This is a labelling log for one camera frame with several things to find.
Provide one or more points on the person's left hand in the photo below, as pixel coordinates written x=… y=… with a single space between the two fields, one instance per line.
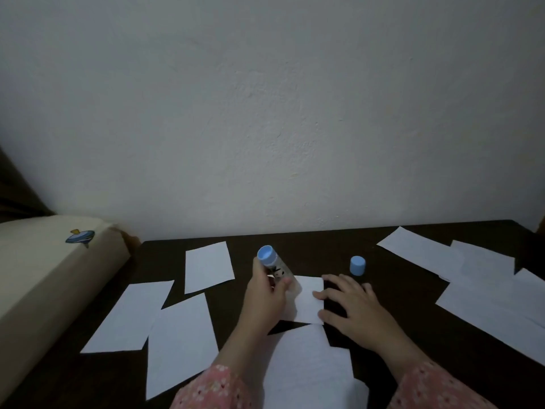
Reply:
x=260 y=308

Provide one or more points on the person's right little finger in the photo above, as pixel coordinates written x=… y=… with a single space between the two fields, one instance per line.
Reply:
x=368 y=289

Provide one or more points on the cream mattress with blue print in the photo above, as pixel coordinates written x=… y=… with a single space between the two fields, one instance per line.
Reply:
x=47 y=285

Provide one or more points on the blue and white glue stick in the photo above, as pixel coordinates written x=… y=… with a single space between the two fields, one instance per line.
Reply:
x=270 y=259

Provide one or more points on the large white paper sheet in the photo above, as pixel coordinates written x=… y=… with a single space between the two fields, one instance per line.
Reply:
x=498 y=319
x=308 y=370

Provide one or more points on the blue glue stick cap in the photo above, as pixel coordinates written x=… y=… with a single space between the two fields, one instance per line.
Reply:
x=357 y=266

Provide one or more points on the person's left forearm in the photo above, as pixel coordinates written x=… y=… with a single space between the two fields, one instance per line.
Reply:
x=225 y=374

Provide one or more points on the person's right middle finger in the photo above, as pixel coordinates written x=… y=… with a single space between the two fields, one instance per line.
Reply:
x=336 y=280

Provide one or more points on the person's right forearm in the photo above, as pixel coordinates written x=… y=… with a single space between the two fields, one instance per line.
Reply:
x=425 y=385

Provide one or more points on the person's left thumb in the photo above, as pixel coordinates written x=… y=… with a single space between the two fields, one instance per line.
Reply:
x=283 y=285

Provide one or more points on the person's right hand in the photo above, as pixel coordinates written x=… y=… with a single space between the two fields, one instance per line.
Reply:
x=366 y=315

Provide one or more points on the person's right thumb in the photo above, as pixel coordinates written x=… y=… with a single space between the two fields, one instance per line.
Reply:
x=331 y=320

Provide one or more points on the small white paper piece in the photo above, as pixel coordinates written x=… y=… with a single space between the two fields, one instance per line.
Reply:
x=307 y=304

